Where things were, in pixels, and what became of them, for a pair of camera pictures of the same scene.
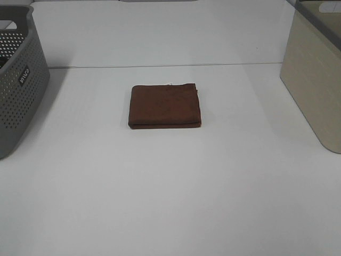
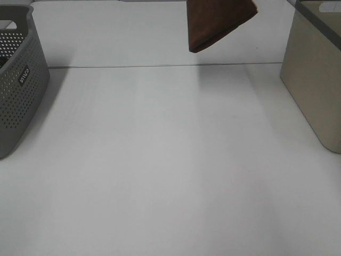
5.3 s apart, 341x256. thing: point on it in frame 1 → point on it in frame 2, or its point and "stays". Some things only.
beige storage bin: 310,70 stays
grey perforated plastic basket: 24,76 stays
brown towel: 164,106 → 209,21
